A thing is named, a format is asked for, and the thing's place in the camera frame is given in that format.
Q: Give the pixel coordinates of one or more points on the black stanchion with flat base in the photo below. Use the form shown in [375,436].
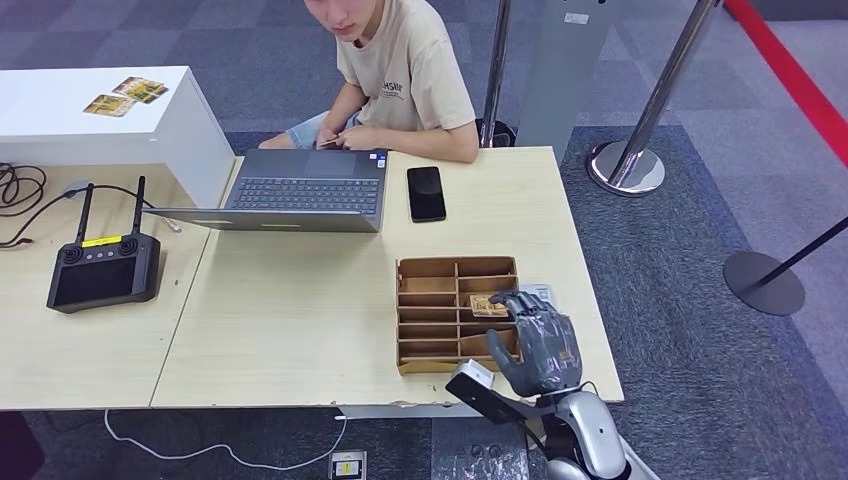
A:
[762,285]

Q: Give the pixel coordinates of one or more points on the person's right forearm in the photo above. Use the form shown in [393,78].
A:
[348,109]

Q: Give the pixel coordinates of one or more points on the person's right hand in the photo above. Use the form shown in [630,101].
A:
[324,142]

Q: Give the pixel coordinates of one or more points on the person's left hand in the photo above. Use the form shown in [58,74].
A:
[358,138]

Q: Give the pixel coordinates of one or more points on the red floor strip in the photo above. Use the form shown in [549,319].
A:
[788,66]

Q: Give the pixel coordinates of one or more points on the black remote controller with antennas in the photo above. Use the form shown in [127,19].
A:
[100,279]

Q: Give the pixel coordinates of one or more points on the person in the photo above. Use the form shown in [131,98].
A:
[404,79]

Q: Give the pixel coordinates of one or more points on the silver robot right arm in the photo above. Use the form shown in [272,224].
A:
[590,430]

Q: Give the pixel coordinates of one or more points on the chrome stanchion with round base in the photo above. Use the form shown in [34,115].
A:
[656,99]

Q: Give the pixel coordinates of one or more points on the black smartphone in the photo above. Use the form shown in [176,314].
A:
[426,194]

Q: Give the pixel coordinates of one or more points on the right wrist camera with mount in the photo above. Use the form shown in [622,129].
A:
[474,374]

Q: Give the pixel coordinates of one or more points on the person's left forearm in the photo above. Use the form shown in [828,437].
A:
[430,144]

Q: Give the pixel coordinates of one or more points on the white box cabinet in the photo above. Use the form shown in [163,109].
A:
[60,136]

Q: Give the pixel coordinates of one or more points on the wooden compartment card organiser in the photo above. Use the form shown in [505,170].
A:
[430,331]

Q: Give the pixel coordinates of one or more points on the gold patterned room key card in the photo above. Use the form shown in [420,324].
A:
[481,307]

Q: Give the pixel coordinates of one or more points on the metal floor socket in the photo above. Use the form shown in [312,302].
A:
[347,466]

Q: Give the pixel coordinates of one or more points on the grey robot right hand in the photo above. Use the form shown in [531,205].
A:
[546,351]

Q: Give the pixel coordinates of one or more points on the grey open laptop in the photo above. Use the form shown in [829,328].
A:
[305,193]

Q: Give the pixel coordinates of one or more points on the grey white card reader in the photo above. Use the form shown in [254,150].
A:
[540,291]

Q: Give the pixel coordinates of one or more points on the chrome post with dark base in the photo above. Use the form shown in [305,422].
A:
[495,66]

